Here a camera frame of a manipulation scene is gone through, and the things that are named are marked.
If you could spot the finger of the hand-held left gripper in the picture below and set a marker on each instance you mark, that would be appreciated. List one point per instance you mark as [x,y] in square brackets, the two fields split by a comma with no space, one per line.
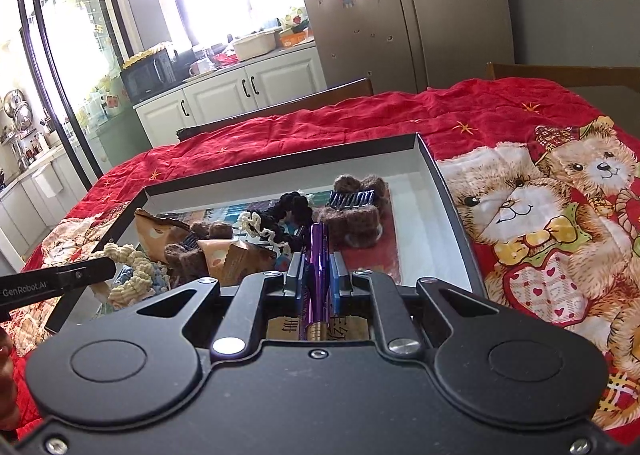
[90,272]

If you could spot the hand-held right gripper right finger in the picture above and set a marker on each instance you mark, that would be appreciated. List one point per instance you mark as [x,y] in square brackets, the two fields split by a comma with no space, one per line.
[336,285]

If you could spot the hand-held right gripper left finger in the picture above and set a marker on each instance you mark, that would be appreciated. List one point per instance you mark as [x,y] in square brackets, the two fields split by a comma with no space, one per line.
[296,285]

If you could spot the purple pen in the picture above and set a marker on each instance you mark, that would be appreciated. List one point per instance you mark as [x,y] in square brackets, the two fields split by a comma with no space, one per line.
[317,265]

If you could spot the cream crochet scrunchie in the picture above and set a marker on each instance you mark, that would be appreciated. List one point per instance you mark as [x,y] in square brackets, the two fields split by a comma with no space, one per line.
[127,287]

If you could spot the brown fuzzy bear hair clip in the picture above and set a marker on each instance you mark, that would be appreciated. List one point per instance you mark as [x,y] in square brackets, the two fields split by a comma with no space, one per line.
[357,215]
[192,255]

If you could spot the black shallow cardboard box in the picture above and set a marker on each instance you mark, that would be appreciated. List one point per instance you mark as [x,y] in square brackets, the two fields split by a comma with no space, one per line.
[430,235]

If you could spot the person's left hand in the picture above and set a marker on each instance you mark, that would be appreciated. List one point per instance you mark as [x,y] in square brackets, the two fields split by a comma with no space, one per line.
[7,395]

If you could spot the blue crochet scrunchie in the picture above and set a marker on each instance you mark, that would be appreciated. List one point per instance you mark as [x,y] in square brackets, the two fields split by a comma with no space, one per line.
[150,275]

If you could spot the tan triangular snack packet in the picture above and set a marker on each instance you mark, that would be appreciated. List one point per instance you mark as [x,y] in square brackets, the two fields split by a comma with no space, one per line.
[235,262]

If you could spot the black white-trimmed scrunchie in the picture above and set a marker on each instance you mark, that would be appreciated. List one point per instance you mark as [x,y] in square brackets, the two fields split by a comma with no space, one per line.
[292,215]

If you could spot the brown crumpled snack packet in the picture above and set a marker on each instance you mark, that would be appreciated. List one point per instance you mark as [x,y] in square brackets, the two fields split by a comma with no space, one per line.
[157,235]

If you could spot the white hanging bin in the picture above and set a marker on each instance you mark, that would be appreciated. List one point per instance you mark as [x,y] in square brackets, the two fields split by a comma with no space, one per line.
[47,184]

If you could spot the hanging steel pot lids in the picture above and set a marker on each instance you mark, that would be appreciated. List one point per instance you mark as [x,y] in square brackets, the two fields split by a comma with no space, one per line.
[15,107]

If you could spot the wooden chair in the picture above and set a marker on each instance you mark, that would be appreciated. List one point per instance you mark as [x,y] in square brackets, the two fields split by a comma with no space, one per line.
[550,71]
[300,102]

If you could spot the black-framed sliding glass door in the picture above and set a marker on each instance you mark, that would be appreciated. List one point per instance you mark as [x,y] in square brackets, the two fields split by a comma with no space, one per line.
[65,85]

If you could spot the red bear-print blanket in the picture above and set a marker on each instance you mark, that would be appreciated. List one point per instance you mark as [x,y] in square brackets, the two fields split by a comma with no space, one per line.
[525,215]

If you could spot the black microwave oven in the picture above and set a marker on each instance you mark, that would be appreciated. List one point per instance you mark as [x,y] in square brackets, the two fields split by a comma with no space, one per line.
[147,77]

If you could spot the white kitchen cabinet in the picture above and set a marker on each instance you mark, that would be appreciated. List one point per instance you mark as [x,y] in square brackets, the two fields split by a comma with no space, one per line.
[220,95]

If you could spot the white mug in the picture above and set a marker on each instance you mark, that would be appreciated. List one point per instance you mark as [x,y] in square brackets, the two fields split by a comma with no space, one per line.
[200,68]

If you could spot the white lidded pot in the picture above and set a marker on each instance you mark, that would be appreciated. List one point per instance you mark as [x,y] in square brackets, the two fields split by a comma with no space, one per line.
[255,45]

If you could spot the orange box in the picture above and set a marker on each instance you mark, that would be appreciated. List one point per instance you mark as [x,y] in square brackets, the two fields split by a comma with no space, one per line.
[295,38]

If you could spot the beige refrigerator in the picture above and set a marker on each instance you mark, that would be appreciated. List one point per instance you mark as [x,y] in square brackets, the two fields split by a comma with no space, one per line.
[400,10]

